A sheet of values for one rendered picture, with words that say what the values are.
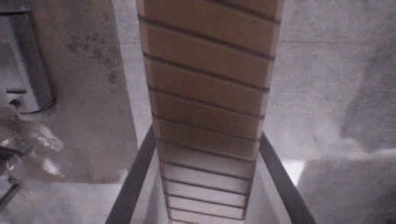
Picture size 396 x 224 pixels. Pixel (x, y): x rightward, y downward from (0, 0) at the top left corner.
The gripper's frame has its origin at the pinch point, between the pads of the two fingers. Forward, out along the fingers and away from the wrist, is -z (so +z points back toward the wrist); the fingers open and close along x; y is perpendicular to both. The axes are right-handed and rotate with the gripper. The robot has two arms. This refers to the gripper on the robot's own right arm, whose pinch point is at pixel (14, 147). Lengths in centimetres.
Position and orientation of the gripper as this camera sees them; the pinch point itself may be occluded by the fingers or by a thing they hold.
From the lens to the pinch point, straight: 106.8
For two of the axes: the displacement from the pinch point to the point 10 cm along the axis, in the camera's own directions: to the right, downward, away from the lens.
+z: 0.3, 4.6, -8.9
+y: 2.9, -8.5, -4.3
